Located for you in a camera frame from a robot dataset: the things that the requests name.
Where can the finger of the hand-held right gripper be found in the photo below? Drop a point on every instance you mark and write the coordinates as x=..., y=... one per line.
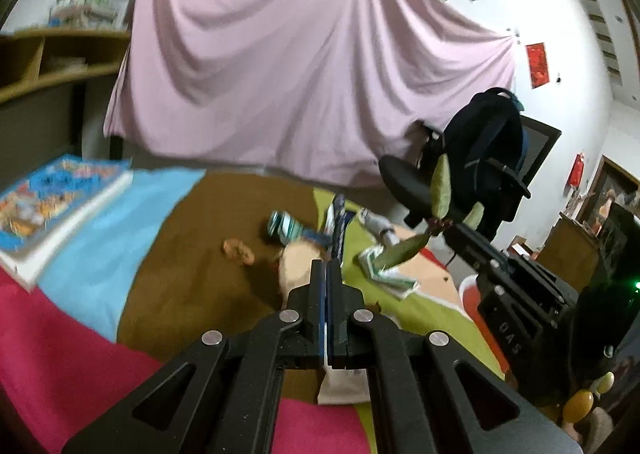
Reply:
x=475, y=249

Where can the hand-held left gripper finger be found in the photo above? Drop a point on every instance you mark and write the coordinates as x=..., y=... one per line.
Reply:
x=330, y=316
x=320, y=324

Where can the green leaf twig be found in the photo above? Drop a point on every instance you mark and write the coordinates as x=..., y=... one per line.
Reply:
x=441, y=184

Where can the green and white paper packet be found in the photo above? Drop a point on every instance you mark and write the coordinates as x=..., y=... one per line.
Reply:
x=395, y=279

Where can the yellow oval charm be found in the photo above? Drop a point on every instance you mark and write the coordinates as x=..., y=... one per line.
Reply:
x=605, y=382
x=579, y=406

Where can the wooden cabinet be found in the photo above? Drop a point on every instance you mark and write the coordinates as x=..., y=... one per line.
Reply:
x=567, y=254

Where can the black office chair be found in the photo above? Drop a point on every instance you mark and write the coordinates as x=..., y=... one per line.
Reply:
x=405, y=179

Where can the teal crumpled wrapper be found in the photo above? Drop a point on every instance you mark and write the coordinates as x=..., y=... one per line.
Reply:
x=285, y=226

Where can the white crumpled wrapper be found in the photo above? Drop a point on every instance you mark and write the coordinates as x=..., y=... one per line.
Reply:
x=377, y=224

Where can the dark blue backpack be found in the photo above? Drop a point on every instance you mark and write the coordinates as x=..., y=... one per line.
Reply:
x=480, y=144

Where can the red hanging ornament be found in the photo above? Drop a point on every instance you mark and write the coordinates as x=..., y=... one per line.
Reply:
x=576, y=172

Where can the colourful printed blanket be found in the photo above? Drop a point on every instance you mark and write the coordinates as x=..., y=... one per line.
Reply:
x=150, y=234

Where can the pink hanging sheet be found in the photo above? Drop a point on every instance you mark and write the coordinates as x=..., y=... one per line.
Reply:
x=300, y=59

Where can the colourful cartoon book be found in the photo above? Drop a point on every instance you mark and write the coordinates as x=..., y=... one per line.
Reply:
x=55, y=199

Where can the wooden shelf desk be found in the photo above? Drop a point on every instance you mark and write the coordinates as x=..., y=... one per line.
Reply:
x=60, y=79

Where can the pile of books and papers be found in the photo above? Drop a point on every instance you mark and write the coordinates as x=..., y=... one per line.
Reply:
x=82, y=14

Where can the red wall poster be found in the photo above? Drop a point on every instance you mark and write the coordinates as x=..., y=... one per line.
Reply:
x=537, y=65

